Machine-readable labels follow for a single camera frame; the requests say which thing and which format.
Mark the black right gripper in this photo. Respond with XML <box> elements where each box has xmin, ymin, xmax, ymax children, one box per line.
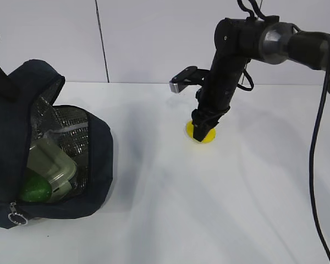
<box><xmin>192</xmin><ymin>57</ymin><xmax>248</xmax><ymax>142</ymax></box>

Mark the yellow lemon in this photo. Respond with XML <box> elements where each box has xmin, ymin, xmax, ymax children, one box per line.
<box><xmin>185</xmin><ymin>121</ymin><xmax>216</xmax><ymax>144</ymax></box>

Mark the navy blue lunch bag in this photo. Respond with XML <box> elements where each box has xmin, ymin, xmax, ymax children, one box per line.
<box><xmin>0</xmin><ymin>59</ymin><xmax>113</xmax><ymax>229</ymax></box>

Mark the glass container with green lid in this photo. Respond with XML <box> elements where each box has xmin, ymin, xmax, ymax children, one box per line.
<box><xmin>27</xmin><ymin>138</ymin><xmax>77</xmax><ymax>203</ymax></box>

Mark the green cucumber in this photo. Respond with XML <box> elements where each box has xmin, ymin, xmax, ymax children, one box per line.
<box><xmin>19</xmin><ymin>176</ymin><xmax>52</xmax><ymax>202</ymax></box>

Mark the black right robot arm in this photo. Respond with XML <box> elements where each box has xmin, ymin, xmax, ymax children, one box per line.
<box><xmin>192</xmin><ymin>18</ymin><xmax>330</xmax><ymax>142</ymax></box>

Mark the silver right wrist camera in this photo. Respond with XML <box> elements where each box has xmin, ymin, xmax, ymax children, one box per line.
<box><xmin>169</xmin><ymin>66</ymin><xmax>209</xmax><ymax>94</ymax></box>

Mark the silver zipper pull ring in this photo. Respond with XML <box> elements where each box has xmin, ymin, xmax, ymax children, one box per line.
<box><xmin>7</xmin><ymin>202</ymin><xmax>28</xmax><ymax>227</ymax></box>

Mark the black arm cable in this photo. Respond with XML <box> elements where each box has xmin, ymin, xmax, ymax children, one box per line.
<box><xmin>309</xmin><ymin>32</ymin><xmax>330</xmax><ymax>264</ymax></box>

